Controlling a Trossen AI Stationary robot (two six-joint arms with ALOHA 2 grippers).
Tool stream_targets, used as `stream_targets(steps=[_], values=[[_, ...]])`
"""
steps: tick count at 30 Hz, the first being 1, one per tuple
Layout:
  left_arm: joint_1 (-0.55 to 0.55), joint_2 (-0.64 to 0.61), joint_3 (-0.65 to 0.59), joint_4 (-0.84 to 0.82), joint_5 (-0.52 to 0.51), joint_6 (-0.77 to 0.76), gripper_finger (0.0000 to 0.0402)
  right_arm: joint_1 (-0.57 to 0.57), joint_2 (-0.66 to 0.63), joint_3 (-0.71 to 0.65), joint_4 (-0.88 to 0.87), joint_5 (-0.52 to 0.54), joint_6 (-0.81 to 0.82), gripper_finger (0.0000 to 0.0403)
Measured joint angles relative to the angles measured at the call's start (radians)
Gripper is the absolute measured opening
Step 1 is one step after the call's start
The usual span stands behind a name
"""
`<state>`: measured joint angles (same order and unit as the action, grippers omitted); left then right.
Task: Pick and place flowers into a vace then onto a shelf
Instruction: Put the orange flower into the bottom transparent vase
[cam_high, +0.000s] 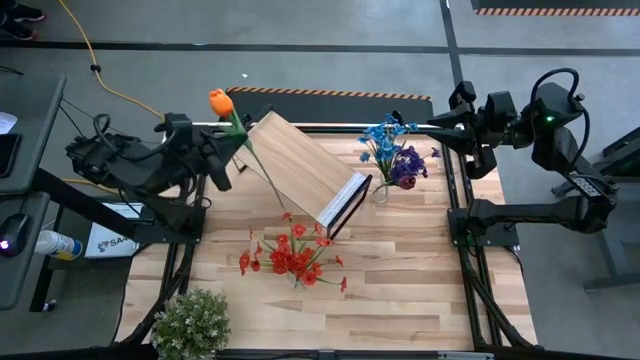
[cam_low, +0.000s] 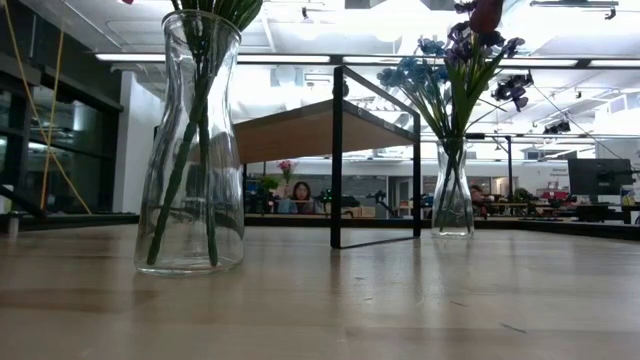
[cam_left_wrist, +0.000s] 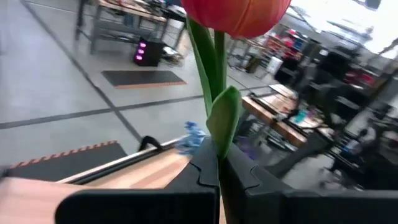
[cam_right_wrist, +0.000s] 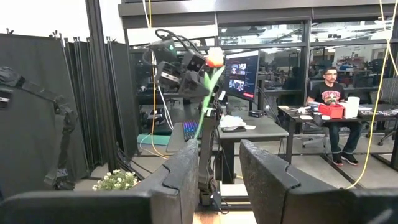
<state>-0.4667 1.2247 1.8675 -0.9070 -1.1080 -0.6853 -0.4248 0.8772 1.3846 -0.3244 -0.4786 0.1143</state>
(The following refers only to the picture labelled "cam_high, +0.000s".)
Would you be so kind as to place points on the white printed box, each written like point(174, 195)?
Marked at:
point(107, 245)

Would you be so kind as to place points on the person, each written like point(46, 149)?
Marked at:
point(22, 15)

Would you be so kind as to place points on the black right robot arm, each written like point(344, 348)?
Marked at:
point(550, 150)

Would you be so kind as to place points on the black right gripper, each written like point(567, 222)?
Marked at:
point(500, 120)

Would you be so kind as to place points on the clear glass vase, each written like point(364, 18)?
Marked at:
point(379, 196)
point(295, 284)

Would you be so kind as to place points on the black floor mat striped edge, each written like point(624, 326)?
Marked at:
point(550, 5)
point(325, 107)

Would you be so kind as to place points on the potted plant white blossoms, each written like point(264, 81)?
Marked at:
point(192, 325)

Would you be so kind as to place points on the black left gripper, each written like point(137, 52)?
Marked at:
point(187, 145)

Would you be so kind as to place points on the orange tulip green stem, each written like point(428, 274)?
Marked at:
point(221, 102)

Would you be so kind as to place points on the purple flower bunch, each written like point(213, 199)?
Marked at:
point(407, 162)

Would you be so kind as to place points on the black metal table frame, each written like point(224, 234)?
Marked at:
point(325, 129)

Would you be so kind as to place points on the black tablet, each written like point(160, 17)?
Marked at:
point(7, 155)

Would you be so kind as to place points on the black computer mouse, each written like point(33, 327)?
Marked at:
point(15, 232)

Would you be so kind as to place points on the grey metal cart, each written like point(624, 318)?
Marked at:
point(620, 250)

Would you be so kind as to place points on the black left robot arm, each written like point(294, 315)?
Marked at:
point(140, 170)

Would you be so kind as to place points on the large red flower bunch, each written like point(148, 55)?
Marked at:
point(300, 260)

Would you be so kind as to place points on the wooden shelf black metal frame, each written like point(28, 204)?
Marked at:
point(295, 165)

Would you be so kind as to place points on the blue flower bunch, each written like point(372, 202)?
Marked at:
point(382, 145)

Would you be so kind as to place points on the white plastic bottle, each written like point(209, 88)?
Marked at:
point(55, 244)

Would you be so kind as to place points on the small red flower bunch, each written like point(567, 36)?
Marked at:
point(244, 261)

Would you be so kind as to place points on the white paper sheet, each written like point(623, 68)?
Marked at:
point(6, 123)

